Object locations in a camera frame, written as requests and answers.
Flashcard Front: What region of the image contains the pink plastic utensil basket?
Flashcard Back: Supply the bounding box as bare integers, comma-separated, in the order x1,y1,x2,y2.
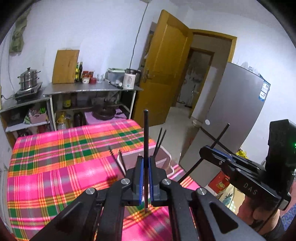
122,146,175,177

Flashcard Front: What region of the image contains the yellow oil jug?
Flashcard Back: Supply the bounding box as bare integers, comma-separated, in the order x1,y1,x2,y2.
56,112,67,130

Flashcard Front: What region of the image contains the black wall cable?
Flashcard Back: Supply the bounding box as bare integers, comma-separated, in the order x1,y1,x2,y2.
128,0,150,70

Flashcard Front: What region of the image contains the black induction cooker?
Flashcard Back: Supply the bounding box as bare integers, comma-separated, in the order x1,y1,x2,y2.
14,82,43,101

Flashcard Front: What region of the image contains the pink plaid tablecloth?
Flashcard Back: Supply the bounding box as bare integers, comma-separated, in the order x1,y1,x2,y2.
6,119,202,241

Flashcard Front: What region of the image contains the black wok pan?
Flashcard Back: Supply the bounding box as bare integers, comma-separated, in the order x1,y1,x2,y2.
92,105,116,121

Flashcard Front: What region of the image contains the yellow wooden door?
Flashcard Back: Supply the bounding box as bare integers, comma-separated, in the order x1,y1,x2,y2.
132,10,193,126

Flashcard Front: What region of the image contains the pink small basket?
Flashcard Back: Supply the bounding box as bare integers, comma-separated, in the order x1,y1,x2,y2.
29,112,48,124

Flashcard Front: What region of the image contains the green hanging cloth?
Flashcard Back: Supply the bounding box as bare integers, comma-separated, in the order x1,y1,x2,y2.
9,9,31,53

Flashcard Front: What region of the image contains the metal kitchen shelf table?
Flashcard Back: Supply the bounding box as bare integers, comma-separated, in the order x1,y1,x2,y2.
43,80,141,128

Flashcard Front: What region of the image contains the clear drinking glass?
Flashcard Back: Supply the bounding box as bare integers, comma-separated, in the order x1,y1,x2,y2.
96,74,103,83

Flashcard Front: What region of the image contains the wooden cutting board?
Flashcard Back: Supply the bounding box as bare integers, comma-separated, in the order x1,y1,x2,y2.
52,50,80,84

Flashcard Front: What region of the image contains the stainless steel steamer pot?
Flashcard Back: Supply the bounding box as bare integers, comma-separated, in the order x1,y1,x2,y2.
18,67,40,90

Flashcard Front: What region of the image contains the red lidded jar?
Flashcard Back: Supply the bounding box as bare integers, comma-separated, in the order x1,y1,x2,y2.
81,71,90,84

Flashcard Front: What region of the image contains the clear plastic storage box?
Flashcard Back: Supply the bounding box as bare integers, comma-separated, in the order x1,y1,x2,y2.
105,68,125,84

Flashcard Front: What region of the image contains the low metal shelf stand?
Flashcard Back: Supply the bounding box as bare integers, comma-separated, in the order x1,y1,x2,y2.
1,94,56,147

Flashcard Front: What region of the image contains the person's right hand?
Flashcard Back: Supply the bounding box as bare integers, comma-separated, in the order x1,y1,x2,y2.
237,196,280,235

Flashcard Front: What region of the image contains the grey refrigerator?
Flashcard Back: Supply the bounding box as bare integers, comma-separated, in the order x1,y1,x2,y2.
179,61,271,187

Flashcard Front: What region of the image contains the black chopstick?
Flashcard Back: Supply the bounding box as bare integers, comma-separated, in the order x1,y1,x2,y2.
108,146,126,176
178,123,230,184
118,150,126,173
144,109,149,213
156,130,167,156
153,127,163,157

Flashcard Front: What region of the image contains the white electric kettle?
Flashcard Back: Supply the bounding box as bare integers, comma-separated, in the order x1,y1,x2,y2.
122,68,142,89

